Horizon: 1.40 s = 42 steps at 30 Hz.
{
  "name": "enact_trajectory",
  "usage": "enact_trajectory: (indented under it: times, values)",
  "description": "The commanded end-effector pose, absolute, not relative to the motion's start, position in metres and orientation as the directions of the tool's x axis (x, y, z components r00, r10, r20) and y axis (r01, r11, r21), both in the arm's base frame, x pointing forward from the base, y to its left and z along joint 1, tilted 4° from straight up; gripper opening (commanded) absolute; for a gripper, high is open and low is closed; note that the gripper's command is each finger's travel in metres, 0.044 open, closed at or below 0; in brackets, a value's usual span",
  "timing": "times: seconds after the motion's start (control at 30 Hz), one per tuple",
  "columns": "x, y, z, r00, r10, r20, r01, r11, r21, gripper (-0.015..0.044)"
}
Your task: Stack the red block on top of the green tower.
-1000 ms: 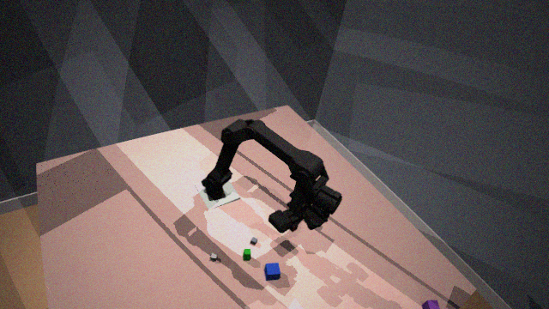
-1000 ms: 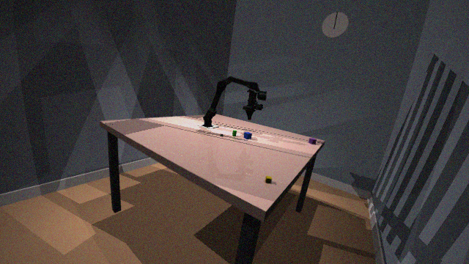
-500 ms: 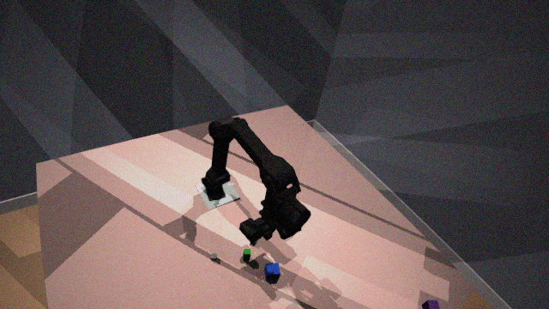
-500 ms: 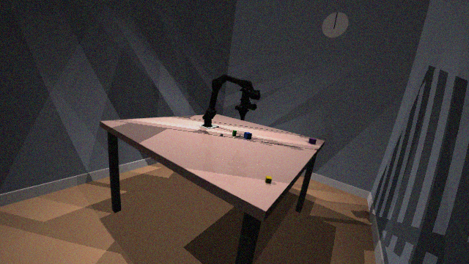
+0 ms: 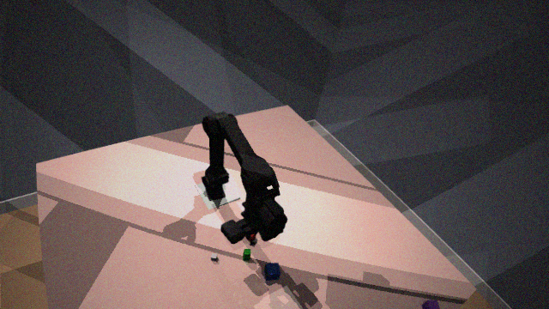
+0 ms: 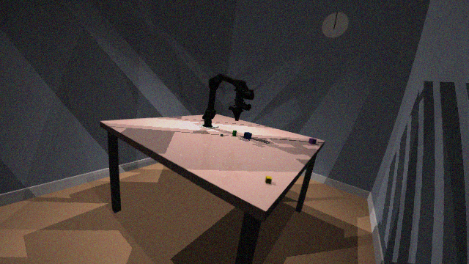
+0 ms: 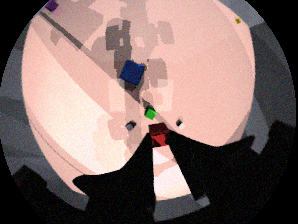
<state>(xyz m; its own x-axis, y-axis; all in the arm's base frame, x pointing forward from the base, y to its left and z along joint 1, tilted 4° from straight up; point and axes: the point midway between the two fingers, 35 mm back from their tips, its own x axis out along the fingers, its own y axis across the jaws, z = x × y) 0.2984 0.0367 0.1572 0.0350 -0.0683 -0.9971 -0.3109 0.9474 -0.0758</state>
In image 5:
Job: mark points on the blue block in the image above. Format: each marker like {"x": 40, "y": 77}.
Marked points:
{"x": 272, "y": 272}

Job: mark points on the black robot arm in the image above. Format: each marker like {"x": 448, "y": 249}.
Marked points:
{"x": 256, "y": 174}

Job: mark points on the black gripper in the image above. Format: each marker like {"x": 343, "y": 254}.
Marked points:
{"x": 236, "y": 231}

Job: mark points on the small purple block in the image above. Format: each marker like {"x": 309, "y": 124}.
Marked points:
{"x": 430, "y": 304}

